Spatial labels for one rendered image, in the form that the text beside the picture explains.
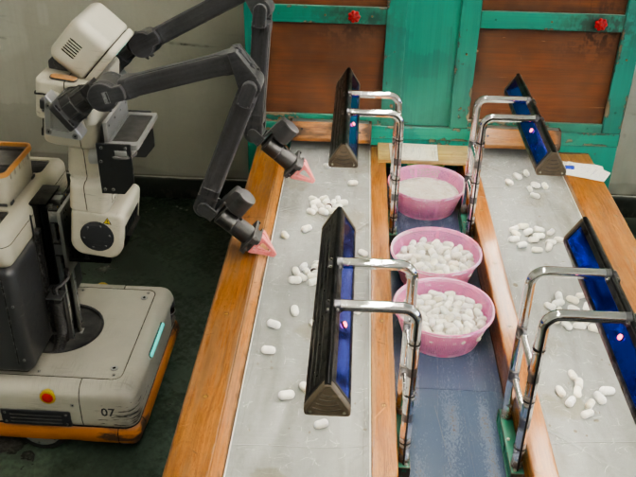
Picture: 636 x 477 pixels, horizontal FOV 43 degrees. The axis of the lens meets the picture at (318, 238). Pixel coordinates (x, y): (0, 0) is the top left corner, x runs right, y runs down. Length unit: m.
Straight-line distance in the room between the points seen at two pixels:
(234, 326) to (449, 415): 0.57
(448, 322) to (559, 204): 0.81
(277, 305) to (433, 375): 0.45
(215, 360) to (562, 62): 1.68
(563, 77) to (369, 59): 0.69
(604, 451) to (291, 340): 0.77
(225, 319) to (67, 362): 0.85
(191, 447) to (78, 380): 1.03
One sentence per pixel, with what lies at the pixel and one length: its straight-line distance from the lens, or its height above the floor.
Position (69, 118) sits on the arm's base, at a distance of 2.26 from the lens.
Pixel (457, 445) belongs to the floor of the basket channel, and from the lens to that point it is 1.92.
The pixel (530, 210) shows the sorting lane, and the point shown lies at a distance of 2.75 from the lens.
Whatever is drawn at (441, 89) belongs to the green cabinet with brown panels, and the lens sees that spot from 2.99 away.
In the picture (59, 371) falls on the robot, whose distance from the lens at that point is 2.79.
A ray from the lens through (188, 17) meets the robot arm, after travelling 2.55.
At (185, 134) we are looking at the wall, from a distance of 4.17.
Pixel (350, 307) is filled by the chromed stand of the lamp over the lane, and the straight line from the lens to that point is 1.54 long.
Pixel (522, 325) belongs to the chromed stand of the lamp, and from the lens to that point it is 1.78.
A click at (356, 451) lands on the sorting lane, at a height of 0.74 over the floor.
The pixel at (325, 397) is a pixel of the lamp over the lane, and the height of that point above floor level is 1.08.
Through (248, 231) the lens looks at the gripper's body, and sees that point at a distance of 2.31.
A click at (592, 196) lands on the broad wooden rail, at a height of 0.76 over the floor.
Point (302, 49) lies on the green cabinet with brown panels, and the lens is 2.95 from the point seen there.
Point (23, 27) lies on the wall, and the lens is 4.21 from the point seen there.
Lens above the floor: 2.01
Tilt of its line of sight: 31 degrees down
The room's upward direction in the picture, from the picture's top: 1 degrees clockwise
